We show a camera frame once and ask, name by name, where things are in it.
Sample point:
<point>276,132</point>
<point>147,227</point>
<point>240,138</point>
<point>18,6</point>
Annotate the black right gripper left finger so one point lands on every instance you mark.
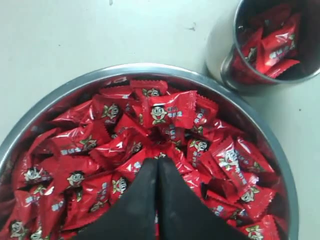
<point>132,217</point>

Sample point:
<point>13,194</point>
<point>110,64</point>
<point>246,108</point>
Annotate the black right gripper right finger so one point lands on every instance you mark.
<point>182,215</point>

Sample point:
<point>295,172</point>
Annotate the pile of red candies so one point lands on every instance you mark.
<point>70,175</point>

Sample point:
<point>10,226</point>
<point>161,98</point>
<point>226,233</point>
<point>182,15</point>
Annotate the steel bowl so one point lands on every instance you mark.
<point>238,111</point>

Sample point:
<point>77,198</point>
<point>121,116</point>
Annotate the stainless steel cup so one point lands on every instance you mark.
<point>265,43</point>

